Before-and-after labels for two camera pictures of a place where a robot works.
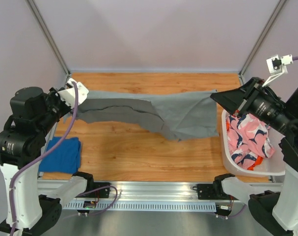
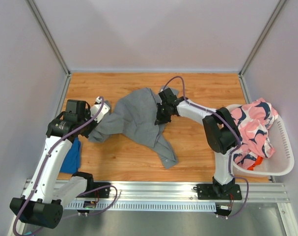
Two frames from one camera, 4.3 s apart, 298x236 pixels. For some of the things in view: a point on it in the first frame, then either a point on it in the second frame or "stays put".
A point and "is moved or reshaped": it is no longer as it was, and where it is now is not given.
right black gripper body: (247, 97) -> (162, 113)
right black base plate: (207, 191) stays put
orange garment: (258, 161) stays put
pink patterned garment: (248, 138) stays put
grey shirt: (179, 113) is moved or reshaped
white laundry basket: (273, 165) stays put
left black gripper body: (58, 108) -> (86, 132)
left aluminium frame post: (49, 39) stays put
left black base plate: (103, 192) stays put
